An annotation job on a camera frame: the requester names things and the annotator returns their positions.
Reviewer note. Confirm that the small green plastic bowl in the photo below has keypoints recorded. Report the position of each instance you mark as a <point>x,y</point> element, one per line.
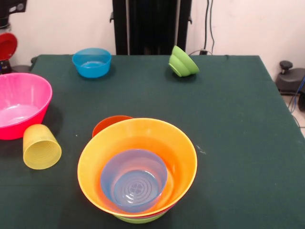
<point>183,64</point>

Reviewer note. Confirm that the yellow plastic cup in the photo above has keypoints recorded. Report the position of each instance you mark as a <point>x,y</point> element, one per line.
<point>40,148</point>

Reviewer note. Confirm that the large green plastic bowl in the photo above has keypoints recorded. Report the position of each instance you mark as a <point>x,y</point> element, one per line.
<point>140,221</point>

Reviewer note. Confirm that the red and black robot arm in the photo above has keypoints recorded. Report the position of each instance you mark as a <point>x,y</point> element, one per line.
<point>9,7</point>

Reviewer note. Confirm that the orange plastic bowl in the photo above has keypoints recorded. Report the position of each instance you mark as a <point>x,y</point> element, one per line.
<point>143,133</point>

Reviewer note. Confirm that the blue plastic bowl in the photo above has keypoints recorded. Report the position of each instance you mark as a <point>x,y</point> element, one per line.
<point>133,188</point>
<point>91,64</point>

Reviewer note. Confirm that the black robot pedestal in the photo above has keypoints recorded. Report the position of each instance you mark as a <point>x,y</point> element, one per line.
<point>152,28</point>

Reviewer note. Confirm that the red plastic bowl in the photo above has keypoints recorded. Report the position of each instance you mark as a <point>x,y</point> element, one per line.
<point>104,122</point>

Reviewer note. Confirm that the black stand base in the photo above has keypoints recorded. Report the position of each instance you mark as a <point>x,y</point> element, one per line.
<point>19,69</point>
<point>293,81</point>

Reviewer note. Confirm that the pink plastic bowl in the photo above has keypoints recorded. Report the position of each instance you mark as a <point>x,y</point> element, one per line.
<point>14,132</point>
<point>19,95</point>

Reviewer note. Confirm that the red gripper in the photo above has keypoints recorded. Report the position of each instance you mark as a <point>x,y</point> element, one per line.
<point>7,46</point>

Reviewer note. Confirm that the dark green table cloth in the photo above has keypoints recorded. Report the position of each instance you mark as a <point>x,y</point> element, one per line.
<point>214,107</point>

